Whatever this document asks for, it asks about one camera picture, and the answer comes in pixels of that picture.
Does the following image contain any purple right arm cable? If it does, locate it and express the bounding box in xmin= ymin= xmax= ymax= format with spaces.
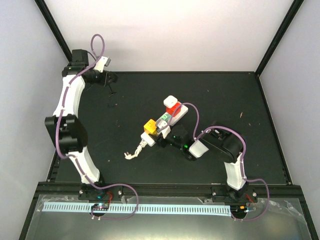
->
xmin=164 ymin=102 xmax=271 ymax=223

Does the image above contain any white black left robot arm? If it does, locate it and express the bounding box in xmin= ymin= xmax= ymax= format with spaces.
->
xmin=44 ymin=49 xmax=111 ymax=200

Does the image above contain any white power strip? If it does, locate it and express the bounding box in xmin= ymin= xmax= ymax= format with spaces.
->
xmin=140 ymin=102 xmax=189 ymax=148

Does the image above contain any white charger block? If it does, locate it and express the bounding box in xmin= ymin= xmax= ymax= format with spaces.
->
xmin=163 ymin=95 xmax=178 ymax=109

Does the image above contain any red cube socket adapter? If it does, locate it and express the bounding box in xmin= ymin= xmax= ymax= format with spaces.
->
xmin=166 ymin=101 xmax=181 ymax=117

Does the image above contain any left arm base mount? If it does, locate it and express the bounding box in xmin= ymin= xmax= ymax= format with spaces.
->
xmin=78 ymin=184 xmax=124 ymax=202

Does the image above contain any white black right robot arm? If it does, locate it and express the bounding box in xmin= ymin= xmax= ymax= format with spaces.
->
xmin=152 ymin=122 xmax=247 ymax=203

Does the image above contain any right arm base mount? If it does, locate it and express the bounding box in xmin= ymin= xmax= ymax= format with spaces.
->
xmin=211 ymin=184 xmax=258 ymax=204

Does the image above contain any white power strip cord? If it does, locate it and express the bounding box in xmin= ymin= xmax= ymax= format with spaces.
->
xmin=122 ymin=139 xmax=148 ymax=161

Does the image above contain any green plug adapter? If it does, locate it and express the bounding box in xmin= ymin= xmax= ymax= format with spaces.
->
xmin=160 ymin=112 xmax=172 ymax=123

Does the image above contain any yellow cube socket adapter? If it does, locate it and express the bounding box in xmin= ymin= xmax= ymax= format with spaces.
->
xmin=143 ymin=119 xmax=158 ymax=135

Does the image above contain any white slotted cable duct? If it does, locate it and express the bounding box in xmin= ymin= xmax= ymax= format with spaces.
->
xmin=42 ymin=202 xmax=232 ymax=217

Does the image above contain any black front frame rail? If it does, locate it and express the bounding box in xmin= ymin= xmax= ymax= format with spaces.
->
xmin=34 ymin=182 xmax=305 ymax=201

